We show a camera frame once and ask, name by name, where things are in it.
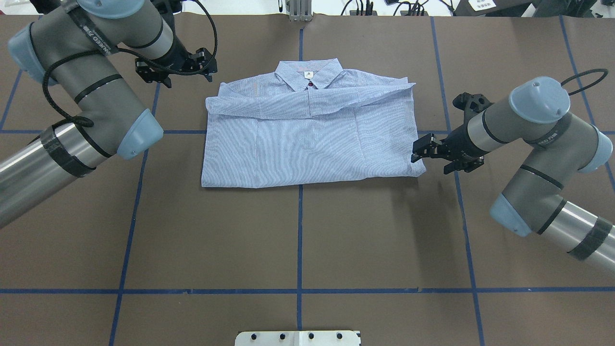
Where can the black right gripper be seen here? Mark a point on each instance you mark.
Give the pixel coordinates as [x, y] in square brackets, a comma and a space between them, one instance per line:
[460, 142]

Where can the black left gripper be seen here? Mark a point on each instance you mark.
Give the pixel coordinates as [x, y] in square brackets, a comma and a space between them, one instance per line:
[176, 54]

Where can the blue striped button shirt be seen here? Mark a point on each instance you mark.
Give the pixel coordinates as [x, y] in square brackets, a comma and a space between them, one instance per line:
[309, 122]

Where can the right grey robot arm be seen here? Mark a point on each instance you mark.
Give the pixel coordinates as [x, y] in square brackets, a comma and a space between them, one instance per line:
[538, 113]

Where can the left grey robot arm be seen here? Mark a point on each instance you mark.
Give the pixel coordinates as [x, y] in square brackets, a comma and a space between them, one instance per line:
[67, 51]

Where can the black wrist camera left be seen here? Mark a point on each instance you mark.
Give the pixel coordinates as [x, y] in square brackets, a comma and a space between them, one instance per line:
[149, 74]

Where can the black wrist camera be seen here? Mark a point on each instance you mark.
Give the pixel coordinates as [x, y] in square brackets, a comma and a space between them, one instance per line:
[149, 74]
[471, 105]

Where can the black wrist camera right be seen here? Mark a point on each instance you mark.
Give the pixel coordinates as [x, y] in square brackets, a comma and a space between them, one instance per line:
[471, 105]

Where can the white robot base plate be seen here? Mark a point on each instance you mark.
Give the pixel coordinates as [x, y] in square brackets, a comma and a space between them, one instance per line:
[299, 338]

